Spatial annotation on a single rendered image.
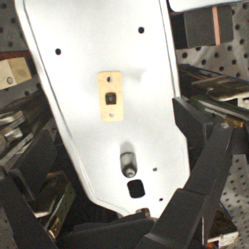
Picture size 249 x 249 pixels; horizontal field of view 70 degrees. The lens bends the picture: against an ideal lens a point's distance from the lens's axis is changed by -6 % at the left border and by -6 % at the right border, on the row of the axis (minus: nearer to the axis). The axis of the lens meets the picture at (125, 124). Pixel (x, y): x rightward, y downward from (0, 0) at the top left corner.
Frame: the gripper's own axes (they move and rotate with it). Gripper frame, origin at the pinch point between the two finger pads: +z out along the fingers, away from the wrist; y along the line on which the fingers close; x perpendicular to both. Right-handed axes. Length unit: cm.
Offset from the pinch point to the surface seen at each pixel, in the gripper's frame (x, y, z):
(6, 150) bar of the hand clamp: -1.1, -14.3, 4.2
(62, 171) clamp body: -15.0, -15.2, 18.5
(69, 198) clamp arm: -18.2, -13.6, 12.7
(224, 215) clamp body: -38.0, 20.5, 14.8
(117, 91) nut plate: 0.6, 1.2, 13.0
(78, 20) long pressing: 12.3, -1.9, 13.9
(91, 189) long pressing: -17.6, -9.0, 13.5
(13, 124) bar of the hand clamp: 1.4, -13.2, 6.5
